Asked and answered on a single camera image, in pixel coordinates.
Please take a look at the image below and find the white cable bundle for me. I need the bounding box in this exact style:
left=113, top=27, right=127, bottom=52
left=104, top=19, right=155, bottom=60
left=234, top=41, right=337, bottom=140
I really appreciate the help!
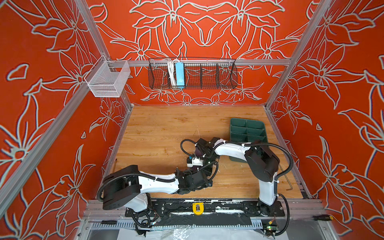
left=166, top=59, right=177, bottom=88

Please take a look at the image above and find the purple sock beige toe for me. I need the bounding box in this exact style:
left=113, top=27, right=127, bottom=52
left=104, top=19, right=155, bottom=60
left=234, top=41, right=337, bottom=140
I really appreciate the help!
left=194, top=149, right=203, bottom=159

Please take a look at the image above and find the clear plastic wall bin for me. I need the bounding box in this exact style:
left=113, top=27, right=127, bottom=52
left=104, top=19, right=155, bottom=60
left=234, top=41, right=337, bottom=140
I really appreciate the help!
left=85, top=56, right=131, bottom=98

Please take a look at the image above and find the green plastic divider tray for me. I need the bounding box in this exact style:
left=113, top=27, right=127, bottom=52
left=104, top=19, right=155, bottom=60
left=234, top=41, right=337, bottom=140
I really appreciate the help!
left=229, top=117, right=269, bottom=163

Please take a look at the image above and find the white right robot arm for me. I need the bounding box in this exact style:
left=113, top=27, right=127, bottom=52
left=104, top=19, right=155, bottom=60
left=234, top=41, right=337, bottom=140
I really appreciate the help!
left=187, top=138, right=294, bottom=206

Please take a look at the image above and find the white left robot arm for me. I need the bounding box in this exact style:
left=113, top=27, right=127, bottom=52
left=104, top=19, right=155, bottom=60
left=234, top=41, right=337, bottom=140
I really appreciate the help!
left=96, top=161, right=219, bottom=212

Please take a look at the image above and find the metal hex key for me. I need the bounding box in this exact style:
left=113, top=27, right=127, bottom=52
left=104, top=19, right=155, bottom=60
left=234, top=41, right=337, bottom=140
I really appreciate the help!
left=279, top=165, right=294, bottom=191

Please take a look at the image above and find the light blue box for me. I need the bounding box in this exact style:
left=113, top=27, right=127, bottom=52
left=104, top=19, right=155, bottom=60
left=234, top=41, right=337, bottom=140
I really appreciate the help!
left=175, top=62, right=185, bottom=89

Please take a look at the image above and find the black wire wall basket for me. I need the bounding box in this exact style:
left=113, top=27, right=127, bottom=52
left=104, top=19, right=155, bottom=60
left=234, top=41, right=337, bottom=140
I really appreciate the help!
left=148, top=58, right=239, bottom=90

